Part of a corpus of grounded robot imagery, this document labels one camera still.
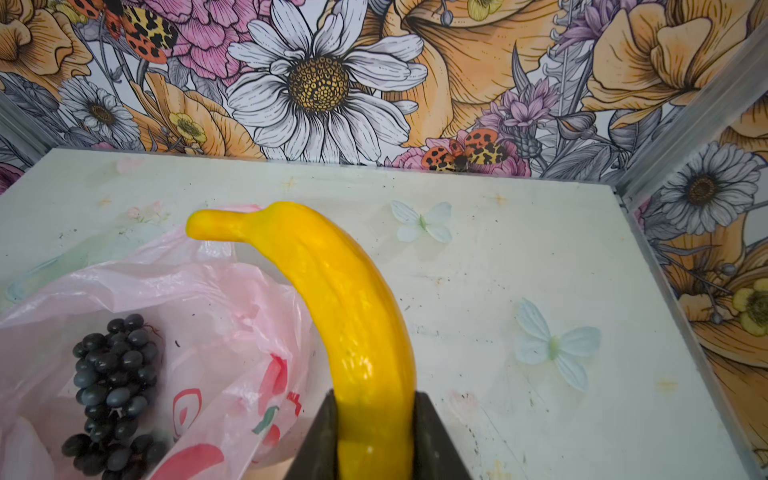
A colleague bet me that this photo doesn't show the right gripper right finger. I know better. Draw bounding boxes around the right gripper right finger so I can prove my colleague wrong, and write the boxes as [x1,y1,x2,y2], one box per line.
[412,392,471,480]

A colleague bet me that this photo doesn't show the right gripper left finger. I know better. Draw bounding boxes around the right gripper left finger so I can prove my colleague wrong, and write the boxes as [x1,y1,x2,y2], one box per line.
[284,390,338,480]

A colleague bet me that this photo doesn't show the yellow fake banana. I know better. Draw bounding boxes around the yellow fake banana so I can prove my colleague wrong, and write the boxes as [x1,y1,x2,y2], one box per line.
[186,202,416,479]

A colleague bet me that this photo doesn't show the pink plastic bag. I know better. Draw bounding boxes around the pink plastic bag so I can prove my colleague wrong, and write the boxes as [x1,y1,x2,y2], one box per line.
[1,229,312,479]

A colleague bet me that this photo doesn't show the dark fake grapes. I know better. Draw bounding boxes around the dark fake grapes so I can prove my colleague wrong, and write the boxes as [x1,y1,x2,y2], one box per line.
[61,313,168,479]

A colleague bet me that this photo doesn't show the right aluminium corner post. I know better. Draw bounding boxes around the right aluminium corner post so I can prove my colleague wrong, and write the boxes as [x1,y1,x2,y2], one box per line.
[615,23,767,212]

